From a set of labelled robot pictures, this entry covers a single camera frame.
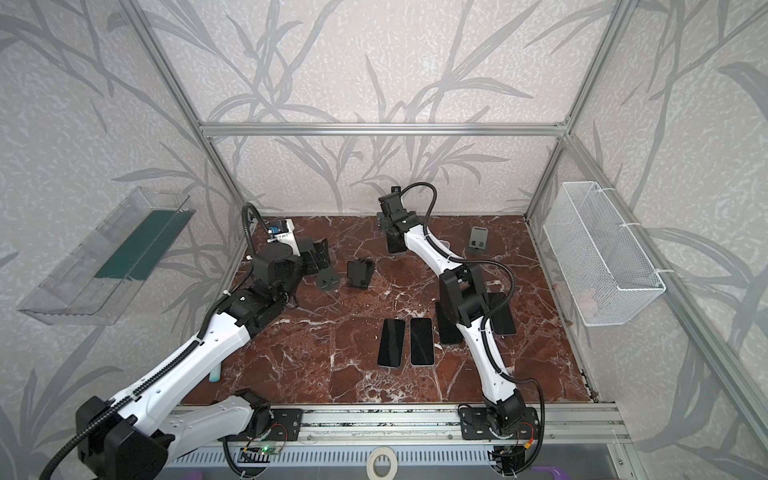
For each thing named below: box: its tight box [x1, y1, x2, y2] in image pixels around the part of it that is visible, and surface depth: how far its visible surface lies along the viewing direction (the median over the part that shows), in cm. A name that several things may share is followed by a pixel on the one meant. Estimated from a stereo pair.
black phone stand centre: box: [346, 257, 375, 290], surface depth 100 cm
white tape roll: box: [366, 446, 398, 480], surface depth 69 cm
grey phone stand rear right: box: [468, 226, 488, 250], surface depth 108 cm
